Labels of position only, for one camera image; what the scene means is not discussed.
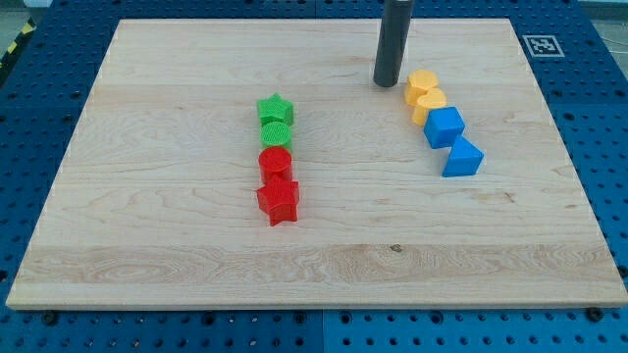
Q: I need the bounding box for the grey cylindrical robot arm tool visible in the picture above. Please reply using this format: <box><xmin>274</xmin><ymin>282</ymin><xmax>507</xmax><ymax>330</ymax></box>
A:
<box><xmin>373</xmin><ymin>0</ymin><xmax>415</xmax><ymax>88</ymax></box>

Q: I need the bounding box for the blue triangle block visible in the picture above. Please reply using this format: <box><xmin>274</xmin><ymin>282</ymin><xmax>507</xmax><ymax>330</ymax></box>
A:
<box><xmin>442</xmin><ymin>135</ymin><xmax>485</xmax><ymax>177</ymax></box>

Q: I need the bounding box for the red star block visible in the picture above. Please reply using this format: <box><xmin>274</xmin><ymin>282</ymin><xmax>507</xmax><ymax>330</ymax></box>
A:
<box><xmin>256</xmin><ymin>176</ymin><xmax>299</xmax><ymax>227</ymax></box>

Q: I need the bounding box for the red cylinder block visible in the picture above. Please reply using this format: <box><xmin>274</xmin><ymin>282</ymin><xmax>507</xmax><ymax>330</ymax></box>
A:
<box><xmin>258</xmin><ymin>146</ymin><xmax>292</xmax><ymax>184</ymax></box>

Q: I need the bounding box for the green cylinder block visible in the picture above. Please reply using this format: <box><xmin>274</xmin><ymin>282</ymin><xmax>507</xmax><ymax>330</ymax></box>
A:
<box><xmin>260</xmin><ymin>122</ymin><xmax>292</xmax><ymax>151</ymax></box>

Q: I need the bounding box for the green star block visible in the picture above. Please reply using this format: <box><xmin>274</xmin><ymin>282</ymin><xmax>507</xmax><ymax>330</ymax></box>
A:
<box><xmin>257</xmin><ymin>93</ymin><xmax>294</xmax><ymax>126</ymax></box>

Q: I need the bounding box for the light wooden board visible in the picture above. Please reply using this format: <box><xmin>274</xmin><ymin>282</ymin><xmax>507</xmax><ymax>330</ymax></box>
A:
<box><xmin>7</xmin><ymin>19</ymin><xmax>627</xmax><ymax>311</ymax></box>

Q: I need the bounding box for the blue cube block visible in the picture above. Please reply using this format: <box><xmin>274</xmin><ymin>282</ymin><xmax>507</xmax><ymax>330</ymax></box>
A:
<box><xmin>424</xmin><ymin>107</ymin><xmax>465</xmax><ymax>149</ymax></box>

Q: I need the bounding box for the yellow hexagon block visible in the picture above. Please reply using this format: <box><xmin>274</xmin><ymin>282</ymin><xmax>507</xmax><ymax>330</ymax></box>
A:
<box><xmin>404</xmin><ymin>70</ymin><xmax>439</xmax><ymax>106</ymax></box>

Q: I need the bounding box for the yellow heart block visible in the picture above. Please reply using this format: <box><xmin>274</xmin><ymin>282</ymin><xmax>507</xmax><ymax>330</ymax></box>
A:
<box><xmin>412</xmin><ymin>88</ymin><xmax>447</xmax><ymax>126</ymax></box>

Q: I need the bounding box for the white fiducial marker tag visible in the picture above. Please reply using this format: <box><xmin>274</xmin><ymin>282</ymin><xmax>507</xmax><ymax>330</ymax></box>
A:
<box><xmin>523</xmin><ymin>34</ymin><xmax>564</xmax><ymax>58</ymax></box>

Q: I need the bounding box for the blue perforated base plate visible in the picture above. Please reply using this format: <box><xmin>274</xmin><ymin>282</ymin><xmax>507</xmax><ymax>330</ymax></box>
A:
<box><xmin>1</xmin><ymin>1</ymin><xmax>627</xmax><ymax>352</ymax></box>

